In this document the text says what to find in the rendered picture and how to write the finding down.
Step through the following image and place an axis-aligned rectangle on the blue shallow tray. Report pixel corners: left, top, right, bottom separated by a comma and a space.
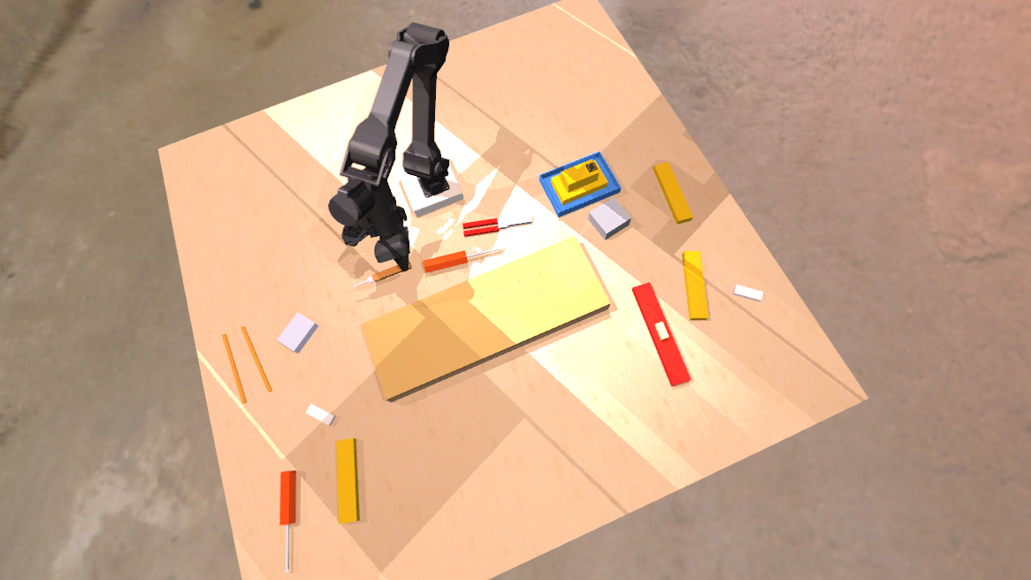
538, 151, 621, 218

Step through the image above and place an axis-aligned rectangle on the pale yellow panel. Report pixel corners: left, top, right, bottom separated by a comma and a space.
361, 236, 611, 403

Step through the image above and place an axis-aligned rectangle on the white rectangular bar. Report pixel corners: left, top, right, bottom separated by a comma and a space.
306, 404, 337, 427
732, 284, 763, 302

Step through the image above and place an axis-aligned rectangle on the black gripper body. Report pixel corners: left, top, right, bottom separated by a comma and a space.
365, 195, 410, 263

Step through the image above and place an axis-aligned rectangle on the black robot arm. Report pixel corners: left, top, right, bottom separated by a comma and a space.
328, 22, 450, 247

